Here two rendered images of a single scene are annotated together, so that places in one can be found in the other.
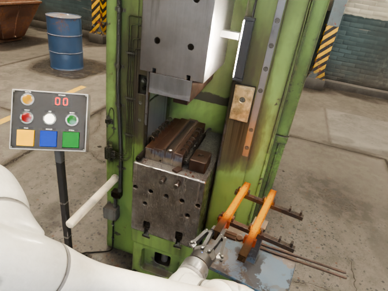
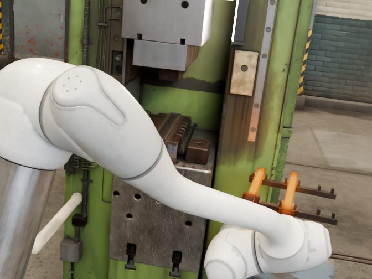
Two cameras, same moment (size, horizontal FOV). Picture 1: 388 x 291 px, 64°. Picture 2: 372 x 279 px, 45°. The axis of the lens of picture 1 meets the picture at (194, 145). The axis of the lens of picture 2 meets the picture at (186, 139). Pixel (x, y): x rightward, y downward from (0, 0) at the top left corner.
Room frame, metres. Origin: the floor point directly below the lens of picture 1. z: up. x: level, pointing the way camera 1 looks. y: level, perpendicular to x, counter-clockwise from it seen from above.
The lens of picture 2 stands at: (-0.35, 0.24, 1.53)
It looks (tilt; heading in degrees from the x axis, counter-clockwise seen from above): 18 degrees down; 352
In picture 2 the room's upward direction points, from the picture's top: 6 degrees clockwise
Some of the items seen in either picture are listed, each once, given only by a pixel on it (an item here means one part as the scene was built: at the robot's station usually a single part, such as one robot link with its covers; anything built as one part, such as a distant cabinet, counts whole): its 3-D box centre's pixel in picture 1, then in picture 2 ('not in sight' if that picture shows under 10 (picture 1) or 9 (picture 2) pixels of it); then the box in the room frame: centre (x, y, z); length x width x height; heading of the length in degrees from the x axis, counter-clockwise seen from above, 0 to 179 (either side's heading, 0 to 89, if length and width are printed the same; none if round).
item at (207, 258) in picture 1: (202, 256); not in sight; (0.74, -0.08, 0.94); 0.09 x 0.08 x 0.07; 158
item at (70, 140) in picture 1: (71, 140); not in sight; (1.27, 0.59, 1.01); 0.07 x 0.05 x 0.07; 102
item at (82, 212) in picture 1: (94, 199); (57, 221); (1.31, 0.50, 0.62); 0.44 x 0.05 x 0.05; 167
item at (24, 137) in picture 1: (25, 137); not in sight; (1.23, 0.78, 1.01); 0.07 x 0.05 x 0.07; 102
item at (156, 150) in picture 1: (177, 138); (161, 132); (1.53, 0.10, 0.96); 0.42 x 0.20 x 0.09; 167
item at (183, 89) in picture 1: (185, 75); (169, 49); (1.53, 0.10, 1.32); 0.42 x 0.20 x 0.10; 167
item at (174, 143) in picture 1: (182, 134); (168, 125); (1.52, 0.07, 0.99); 0.42 x 0.05 x 0.01; 167
